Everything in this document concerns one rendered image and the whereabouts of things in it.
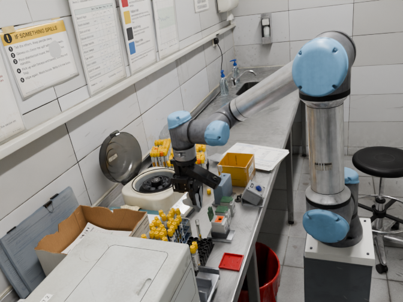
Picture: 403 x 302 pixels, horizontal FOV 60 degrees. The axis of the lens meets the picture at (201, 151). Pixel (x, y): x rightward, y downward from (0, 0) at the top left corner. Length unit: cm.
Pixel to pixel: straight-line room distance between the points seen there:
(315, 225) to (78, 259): 60
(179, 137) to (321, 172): 43
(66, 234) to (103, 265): 54
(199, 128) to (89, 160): 61
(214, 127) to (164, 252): 40
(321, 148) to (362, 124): 272
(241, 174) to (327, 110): 73
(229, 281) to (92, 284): 48
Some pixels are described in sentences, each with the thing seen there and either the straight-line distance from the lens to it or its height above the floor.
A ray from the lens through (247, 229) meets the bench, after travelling 131.
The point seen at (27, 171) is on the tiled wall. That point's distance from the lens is 129.
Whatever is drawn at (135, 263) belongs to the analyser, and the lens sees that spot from 80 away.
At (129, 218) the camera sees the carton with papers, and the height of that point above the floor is 99.
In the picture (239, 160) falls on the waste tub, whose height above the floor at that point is 94.
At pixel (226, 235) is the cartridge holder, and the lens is 126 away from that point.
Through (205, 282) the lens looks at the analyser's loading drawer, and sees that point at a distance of 106.
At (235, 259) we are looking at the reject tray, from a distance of 120.
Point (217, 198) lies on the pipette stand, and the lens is 142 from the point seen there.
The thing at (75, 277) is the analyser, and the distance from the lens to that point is 82.
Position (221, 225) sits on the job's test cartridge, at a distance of 123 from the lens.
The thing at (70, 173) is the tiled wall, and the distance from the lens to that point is 143.
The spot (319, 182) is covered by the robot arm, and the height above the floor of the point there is 119.
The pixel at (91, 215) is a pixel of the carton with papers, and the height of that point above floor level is 98.
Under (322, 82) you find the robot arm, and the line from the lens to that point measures 82.
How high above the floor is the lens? 168
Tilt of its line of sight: 25 degrees down
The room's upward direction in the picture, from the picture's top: 9 degrees counter-clockwise
